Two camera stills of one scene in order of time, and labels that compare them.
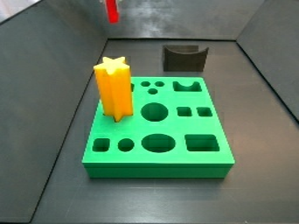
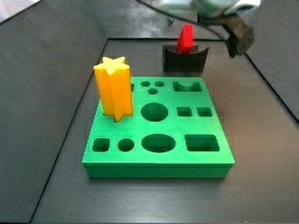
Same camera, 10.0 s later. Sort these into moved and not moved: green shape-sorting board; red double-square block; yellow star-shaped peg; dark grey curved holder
Moved: red double-square block
Not moved: yellow star-shaped peg; dark grey curved holder; green shape-sorting board
